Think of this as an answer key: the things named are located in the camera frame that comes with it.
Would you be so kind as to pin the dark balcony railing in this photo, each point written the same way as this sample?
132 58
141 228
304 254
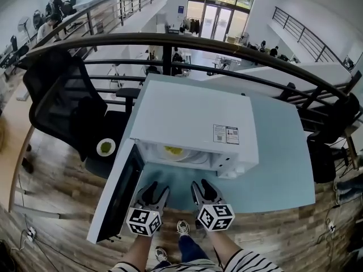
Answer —
306 33
119 1

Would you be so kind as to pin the black mesh office chair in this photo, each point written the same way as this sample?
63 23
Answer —
65 106

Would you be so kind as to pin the person's jeans legs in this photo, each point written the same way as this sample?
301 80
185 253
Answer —
190 249

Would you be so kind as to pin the glass entrance door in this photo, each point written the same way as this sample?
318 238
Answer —
217 21

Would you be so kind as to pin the person's right forearm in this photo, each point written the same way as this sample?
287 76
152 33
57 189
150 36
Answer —
224 245

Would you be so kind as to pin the clothes rack with dark garments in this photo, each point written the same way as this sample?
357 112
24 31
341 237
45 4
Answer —
191 25

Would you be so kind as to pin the yellow food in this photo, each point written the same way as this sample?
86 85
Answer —
173 149

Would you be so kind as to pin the white sneaker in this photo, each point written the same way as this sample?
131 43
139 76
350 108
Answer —
161 254
183 227

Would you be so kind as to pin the striped shirt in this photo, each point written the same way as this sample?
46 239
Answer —
249 262

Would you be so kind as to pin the white plate with yellow food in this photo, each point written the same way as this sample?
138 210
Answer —
181 155

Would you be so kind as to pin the white plate with green food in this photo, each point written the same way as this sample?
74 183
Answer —
105 147

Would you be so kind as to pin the white microwave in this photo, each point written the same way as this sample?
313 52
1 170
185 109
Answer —
181 118

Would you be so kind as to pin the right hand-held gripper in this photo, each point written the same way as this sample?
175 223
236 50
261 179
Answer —
215 217

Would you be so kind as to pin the dark curved metal railing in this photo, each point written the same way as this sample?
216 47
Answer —
198 41

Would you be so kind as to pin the person's left forearm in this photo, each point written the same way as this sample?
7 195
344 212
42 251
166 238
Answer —
139 251

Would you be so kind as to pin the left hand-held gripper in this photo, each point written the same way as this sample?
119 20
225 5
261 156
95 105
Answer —
143 221

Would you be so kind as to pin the white power strip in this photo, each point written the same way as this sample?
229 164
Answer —
331 227
31 232

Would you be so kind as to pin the standing fan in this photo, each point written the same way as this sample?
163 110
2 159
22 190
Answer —
25 24

